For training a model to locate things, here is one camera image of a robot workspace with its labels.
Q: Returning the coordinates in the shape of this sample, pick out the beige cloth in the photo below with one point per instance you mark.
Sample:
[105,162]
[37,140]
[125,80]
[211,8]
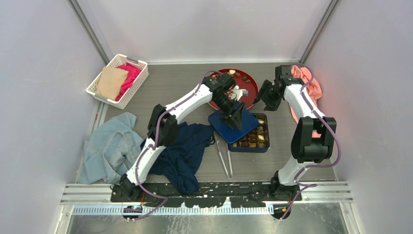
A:
[110,82]

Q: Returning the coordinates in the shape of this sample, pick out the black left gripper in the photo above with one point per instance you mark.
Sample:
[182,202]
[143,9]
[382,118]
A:
[237,116]

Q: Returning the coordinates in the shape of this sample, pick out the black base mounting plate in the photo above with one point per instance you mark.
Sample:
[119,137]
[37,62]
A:
[210,194]

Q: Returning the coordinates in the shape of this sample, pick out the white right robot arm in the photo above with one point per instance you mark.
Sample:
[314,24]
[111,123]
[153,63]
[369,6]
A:
[314,136]

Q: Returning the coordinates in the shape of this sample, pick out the blue tin lid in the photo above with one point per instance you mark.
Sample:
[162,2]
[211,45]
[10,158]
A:
[232,132]

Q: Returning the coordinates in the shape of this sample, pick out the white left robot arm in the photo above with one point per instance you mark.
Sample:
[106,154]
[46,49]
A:
[164,121]

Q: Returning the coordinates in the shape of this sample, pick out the light blue cloth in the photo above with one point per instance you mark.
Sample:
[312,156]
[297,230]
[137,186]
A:
[111,150]

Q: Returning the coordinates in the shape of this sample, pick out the dark blue cloth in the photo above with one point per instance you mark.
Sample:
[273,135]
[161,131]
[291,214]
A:
[180,162]

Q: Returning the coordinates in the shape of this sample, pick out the pink magenta cloth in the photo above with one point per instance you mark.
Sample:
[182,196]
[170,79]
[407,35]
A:
[133,73]

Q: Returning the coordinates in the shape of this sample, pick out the clear plastic metal tongs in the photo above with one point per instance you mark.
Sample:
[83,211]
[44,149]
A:
[227,164]

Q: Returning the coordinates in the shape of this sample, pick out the blue chocolate tin box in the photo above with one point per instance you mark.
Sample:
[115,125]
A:
[256,141]

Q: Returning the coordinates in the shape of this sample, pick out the red round tray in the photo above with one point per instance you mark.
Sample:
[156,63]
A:
[244,81]

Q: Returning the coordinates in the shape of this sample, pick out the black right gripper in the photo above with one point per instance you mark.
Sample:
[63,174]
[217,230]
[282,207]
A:
[272,106]

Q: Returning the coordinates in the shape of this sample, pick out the salmon pink cloth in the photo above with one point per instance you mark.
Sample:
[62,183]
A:
[309,84]

